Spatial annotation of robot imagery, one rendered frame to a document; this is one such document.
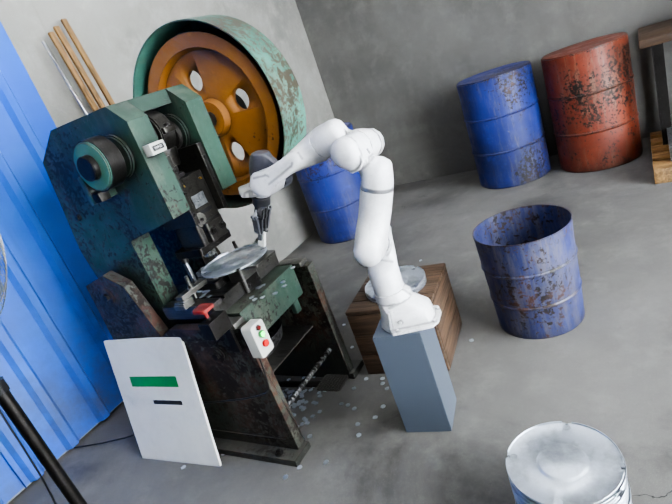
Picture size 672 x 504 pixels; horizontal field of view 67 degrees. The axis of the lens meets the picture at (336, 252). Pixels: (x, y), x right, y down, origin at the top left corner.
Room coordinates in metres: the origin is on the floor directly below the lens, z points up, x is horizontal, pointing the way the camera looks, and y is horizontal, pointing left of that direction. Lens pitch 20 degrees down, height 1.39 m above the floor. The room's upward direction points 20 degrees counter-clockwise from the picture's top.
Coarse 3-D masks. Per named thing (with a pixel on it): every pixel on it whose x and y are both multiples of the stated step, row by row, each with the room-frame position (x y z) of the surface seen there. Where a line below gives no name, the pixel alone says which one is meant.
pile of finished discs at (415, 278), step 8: (400, 272) 2.22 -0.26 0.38; (408, 272) 2.19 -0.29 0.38; (416, 272) 2.16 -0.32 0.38; (424, 272) 2.11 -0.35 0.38; (408, 280) 2.11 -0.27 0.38; (416, 280) 2.08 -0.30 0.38; (424, 280) 2.07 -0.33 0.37; (368, 288) 2.17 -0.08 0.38; (416, 288) 2.02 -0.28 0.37; (368, 296) 2.10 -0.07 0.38
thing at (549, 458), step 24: (528, 432) 1.15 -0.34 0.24; (552, 432) 1.12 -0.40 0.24; (576, 432) 1.09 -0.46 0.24; (600, 432) 1.06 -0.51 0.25; (528, 456) 1.07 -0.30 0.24; (552, 456) 1.04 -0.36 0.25; (576, 456) 1.01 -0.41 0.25; (600, 456) 0.99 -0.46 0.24; (528, 480) 1.00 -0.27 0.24; (552, 480) 0.97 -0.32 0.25; (576, 480) 0.95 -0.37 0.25; (600, 480) 0.93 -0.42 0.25
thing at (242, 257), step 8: (240, 248) 2.16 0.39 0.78; (248, 248) 2.12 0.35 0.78; (256, 248) 2.07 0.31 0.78; (264, 248) 2.03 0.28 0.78; (224, 256) 2.13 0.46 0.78; (232, 256) 2.07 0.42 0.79; (240, 256) 2.02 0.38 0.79; (248, 256) 2.00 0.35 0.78; (256, 256) 1.96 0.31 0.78; (208, 264) 2.09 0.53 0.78; (216, 264) 2.06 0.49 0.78; (224, 264) 2.00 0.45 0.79; (232, 264) 1.96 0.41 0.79; (240, 264) 1.94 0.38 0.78; (248, 264) 1.89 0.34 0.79; (208, 272) 1.99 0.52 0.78; (216, 272) 1.95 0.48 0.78; (224, 272) 1.91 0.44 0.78; (232, 272) 1.87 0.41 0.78
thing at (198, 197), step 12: (192, 180) 2.05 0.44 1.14; (204, 180) 2.10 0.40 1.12; (192, 192) 2.03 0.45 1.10; (204, 192) 2.08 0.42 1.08; (192, 204) 2.01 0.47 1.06; (204, 204) 2.05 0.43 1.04; (204, 216) 2.02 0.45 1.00; (216, 216) 2.05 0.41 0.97; (192, 228) 1.99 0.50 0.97; (204, 228) 1.99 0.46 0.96; (216, 228) 2.02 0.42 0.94; (180, 240) 2.05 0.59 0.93; (192, 240) 2.01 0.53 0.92; (204, 240) 1.99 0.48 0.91
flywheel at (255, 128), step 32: (192, 32) 2.30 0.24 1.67; (224, 32) 2.30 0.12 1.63; (160, 64) 2.45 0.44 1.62; (192, 64) 2.39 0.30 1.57; (224, 64) 2.29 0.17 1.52; (256, 64) 2.18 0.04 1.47; (224, 96) 2.33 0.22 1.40; (256, 96) 2.24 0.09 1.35; (224, 128) 2.33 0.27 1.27; (256, 128) 2.27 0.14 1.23; (224, 192) 2.42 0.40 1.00
